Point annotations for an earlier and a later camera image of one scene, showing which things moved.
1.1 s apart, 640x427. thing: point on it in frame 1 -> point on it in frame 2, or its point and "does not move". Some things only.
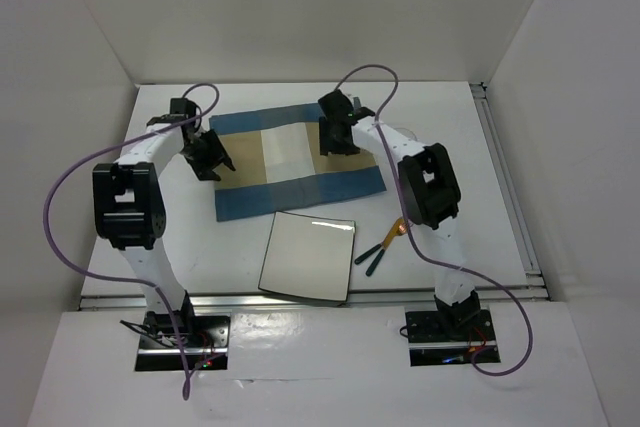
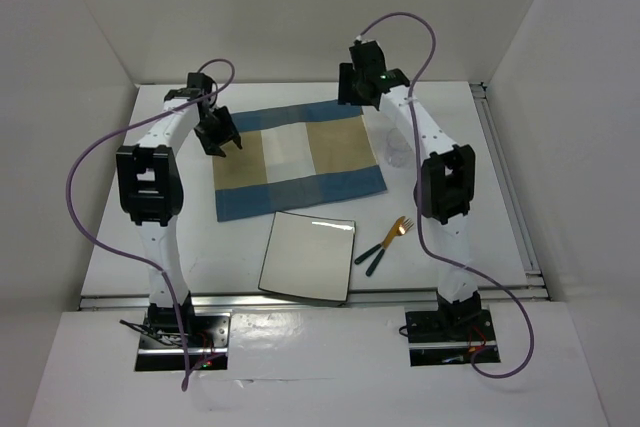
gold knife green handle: x=361 y=258 does not move
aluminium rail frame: x=523 y=238 does not move
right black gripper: x=327 y=142 -> x=345 y=94
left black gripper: x=216 y=155 -> x=227 y=131
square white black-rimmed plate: x=309 y=256 does not move
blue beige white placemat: x=278 y=164 does not move
